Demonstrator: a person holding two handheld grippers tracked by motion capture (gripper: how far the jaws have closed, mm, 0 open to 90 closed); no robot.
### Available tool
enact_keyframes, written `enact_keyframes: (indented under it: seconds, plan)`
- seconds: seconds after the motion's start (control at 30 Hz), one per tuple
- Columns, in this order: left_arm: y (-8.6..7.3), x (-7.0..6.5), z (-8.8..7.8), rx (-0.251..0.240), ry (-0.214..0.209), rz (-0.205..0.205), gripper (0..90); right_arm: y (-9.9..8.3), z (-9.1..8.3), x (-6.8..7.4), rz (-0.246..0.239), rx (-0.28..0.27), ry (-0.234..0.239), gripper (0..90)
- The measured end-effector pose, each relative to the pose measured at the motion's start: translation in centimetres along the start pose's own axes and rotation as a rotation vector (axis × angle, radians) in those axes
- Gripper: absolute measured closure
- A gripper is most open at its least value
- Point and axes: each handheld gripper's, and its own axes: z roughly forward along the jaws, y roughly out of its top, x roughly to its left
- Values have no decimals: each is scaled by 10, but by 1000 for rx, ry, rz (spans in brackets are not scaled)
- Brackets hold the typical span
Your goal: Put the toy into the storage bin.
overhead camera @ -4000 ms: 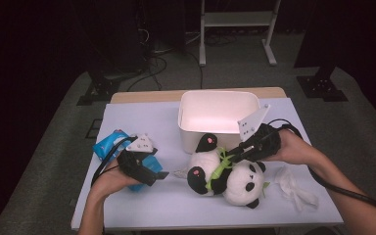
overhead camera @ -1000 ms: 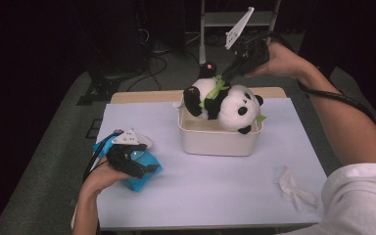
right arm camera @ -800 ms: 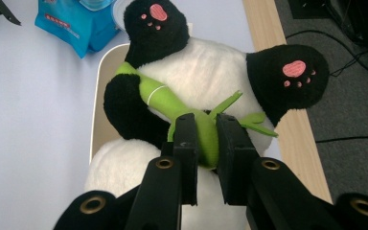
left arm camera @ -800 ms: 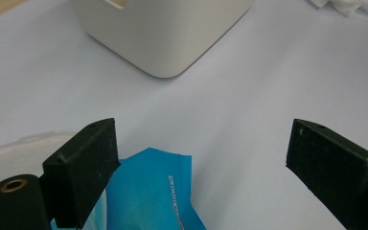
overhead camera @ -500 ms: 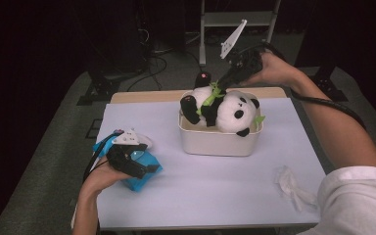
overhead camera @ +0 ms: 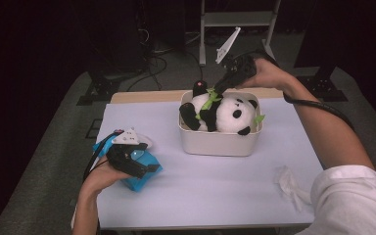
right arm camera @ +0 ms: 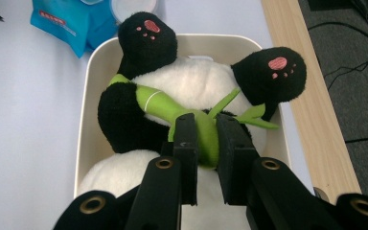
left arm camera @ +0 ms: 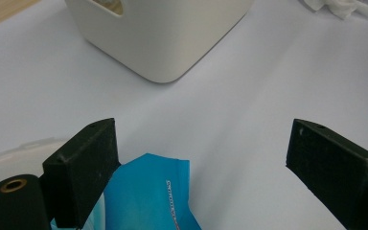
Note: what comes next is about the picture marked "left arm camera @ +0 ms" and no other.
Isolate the wooden table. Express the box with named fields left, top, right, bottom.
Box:
left=0, top=0, right=42, bottom=34

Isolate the blue wet wipe pack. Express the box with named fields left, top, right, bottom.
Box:
left=49, top=152, right=203, bottom=230

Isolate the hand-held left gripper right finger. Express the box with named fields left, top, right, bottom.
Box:
left=285, top=118, right=368, bottom=230

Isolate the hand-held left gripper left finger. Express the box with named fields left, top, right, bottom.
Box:
left=41, top=117, right=122, bottom=230

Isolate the white storage box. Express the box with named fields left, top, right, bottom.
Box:
left=64, top=0, right=255, bottom=85

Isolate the white wet wipe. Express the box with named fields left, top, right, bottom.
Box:
left=300, top=0, right=368, bottom=21

